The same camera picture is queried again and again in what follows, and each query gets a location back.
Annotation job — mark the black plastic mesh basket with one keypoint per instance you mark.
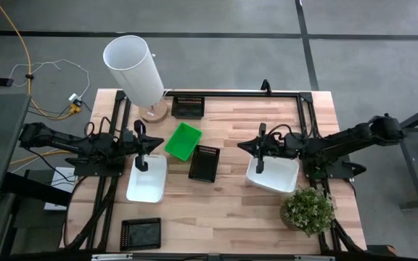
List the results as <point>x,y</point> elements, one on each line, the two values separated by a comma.
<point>204,164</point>
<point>188,107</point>
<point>141,234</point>

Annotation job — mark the artificial plant in striped pot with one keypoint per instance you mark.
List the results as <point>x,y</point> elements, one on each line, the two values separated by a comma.
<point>308,210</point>

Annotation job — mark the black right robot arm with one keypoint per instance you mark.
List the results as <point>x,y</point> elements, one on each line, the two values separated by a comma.
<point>343,139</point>

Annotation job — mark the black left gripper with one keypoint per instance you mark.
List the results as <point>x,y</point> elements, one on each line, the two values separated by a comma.
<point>133,143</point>

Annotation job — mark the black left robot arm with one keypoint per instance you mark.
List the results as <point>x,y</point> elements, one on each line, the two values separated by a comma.
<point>60,139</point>

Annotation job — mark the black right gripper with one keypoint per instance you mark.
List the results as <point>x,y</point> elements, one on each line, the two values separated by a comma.
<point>270,146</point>

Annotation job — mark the white paper box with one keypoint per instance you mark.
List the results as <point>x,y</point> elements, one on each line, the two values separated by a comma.
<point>60,185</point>

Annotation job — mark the white shade table lamp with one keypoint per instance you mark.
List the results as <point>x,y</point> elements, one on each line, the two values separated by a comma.
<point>133,69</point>

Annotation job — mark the white power adapter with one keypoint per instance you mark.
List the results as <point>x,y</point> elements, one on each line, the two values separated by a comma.
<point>74,98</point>

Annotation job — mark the green plastic mesh basket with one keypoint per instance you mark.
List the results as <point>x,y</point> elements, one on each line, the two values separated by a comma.
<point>183,141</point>

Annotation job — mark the white plastic bin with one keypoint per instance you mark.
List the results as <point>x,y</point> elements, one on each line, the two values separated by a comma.
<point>278,177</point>
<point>145,188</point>

